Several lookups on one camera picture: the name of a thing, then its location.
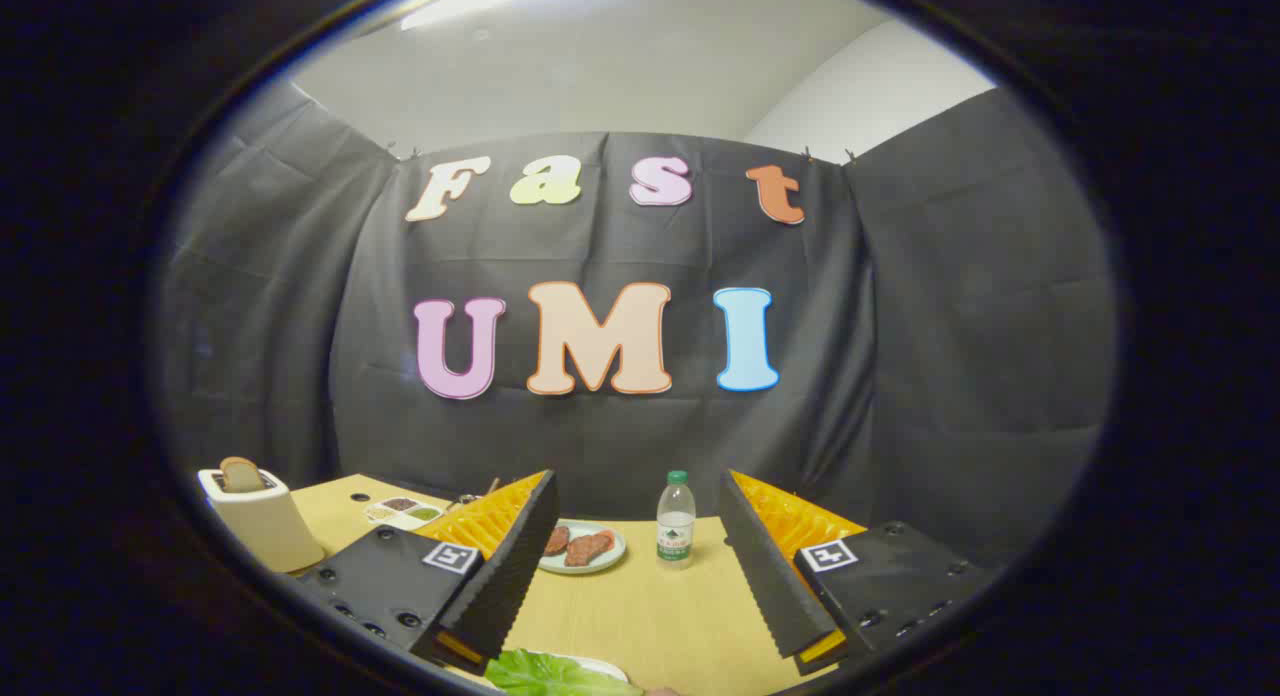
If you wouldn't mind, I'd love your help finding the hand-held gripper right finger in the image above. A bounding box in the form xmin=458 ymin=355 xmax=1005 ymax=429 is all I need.
xmin=717 ymin=468 xmax=1001 ymax=677

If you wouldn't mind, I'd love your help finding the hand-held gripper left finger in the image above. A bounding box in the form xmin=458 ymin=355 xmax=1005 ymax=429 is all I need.
xmin=290 ymin=469 xmax=561 ymax=677

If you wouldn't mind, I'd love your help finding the pale plate with meat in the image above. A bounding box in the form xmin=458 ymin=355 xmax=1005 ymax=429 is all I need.
xmin=537 ymin=519 xmax=628 ymax=575

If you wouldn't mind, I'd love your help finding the clear water bottle green cap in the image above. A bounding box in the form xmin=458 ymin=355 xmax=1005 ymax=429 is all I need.
xmin=656 ymin=470 xmax=697 ymax=570

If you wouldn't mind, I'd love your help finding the green lettuce leaf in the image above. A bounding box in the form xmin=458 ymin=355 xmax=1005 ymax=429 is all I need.
xmin=484 ymin=649 xmax=646 ymax=696

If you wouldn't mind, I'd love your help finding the white divided dish with beans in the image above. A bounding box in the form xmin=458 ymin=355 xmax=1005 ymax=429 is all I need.
xmin=364 ymin=496 xmax=444 ymax=531

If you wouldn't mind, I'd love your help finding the black backdrop cloth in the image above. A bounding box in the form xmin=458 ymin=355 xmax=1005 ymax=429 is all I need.
xmin=155 ymin=81 xmax=1119 ymax=567

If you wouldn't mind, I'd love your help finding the cream white toaster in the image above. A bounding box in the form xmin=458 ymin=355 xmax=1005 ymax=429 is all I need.
xmin=197 ymin=464 xmax=327 ymax=575

